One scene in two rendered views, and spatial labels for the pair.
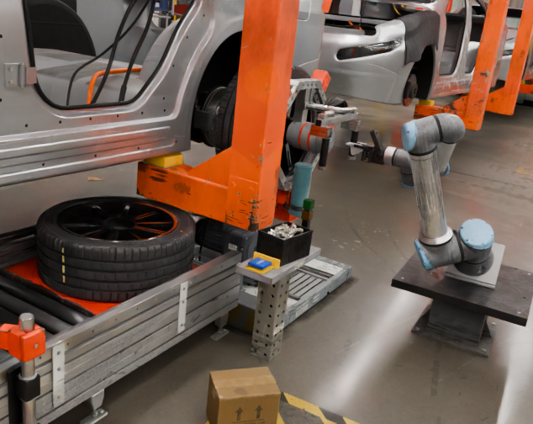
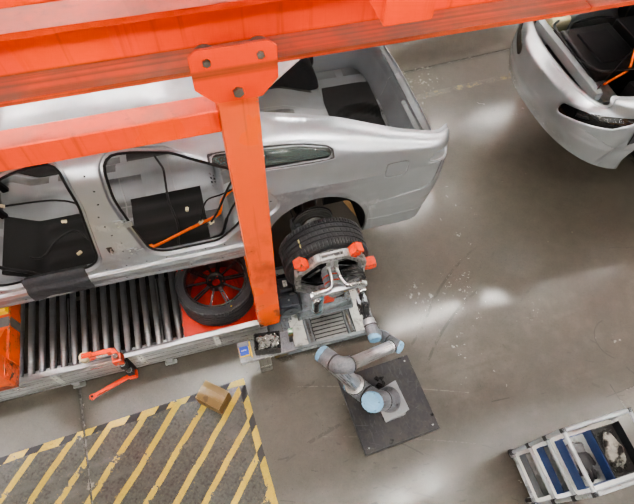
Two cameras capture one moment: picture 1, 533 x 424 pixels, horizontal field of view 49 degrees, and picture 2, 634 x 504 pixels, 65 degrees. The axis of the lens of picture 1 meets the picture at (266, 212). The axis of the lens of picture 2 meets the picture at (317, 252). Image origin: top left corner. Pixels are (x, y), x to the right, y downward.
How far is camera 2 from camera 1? 339 cm
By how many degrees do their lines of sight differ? 51
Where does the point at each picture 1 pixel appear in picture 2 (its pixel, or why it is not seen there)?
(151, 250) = (205, 316)
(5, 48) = (125, 245)
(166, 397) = (203, 367)
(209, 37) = (276, 210)
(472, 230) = (368, 399)
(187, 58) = not seen: hidden behind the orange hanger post
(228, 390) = (201, 395)
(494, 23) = not seen: outside the picture
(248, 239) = (284, 309)
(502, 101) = not seen: outside the picture
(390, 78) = (603, 150)
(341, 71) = (557, 123)
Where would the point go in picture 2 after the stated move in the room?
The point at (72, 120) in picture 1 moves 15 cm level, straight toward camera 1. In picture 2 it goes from (174, 255) to (162, 271)
